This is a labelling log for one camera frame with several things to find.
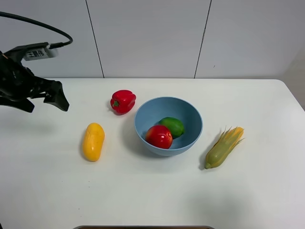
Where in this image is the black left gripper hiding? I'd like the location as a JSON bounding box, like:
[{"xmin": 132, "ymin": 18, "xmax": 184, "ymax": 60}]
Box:
[{"xmin": 0, "ymin": 46, "xmax": 70, "ymax": 113}]

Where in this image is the red yellow pomegranate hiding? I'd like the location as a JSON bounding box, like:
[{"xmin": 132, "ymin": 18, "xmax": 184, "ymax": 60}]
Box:
[{"xmin": 145, "ymin": 125, "xmax": 173, "ymax": 149}]

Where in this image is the green lime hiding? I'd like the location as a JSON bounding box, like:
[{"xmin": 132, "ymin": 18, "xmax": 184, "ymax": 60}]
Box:
[{"xmin": 159, "ymin": 117, "xmax": 184, "ymax": 139}]

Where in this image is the blue plastic bowl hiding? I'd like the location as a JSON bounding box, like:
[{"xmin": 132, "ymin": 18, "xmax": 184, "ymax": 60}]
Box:
[{"xmin": 134, "ymin": 97, "xmax": 203, "ymax": 156}]

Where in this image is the yellow mango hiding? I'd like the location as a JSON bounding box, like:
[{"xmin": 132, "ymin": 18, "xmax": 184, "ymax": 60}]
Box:
[{"xmin": 82, "ymin": 123, "xmax": 105, "ymax": 162}]

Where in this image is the red bell pepper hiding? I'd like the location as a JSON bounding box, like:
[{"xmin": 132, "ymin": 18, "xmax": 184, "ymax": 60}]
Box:
[{"xmin": 110, "ymin": 90, "xmax": 136, "ymax": 115}]

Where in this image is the corn cob with husk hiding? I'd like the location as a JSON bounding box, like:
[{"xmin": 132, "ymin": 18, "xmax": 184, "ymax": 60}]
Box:
[{"xmin": 204, "ymin": 127, "xmax": 244, "ymax": 169}]

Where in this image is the grey labelled wrist camera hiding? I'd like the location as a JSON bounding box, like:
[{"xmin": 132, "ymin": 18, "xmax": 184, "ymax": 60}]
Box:
[{"xmin": 23, "ymin": 43, "xmax": 58, "ymax": 61}]

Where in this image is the black camera cable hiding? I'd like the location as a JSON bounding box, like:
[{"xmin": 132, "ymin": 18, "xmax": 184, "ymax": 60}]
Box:
[{"xmin": 0, "ymin": 11, "xmax": 73, "ymax": 49}]

